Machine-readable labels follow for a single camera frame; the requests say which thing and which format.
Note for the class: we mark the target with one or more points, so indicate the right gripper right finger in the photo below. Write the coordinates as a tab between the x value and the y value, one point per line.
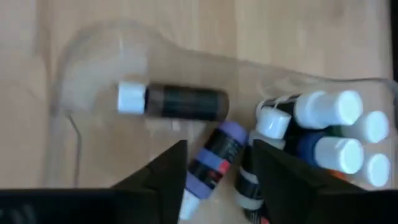
311	199

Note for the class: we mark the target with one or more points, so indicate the small brown paint bottle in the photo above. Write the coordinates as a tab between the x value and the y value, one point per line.
186	102

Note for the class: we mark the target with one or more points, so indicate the small purple paint bottle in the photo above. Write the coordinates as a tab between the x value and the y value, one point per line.
217	146

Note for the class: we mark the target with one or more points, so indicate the clear plastic storage bin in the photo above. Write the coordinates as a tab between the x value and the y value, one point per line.
102	62

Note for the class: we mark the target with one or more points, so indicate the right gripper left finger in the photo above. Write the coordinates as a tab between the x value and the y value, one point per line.
140	202

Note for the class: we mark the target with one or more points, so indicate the small green paint bottle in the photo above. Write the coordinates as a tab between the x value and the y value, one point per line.
370	127

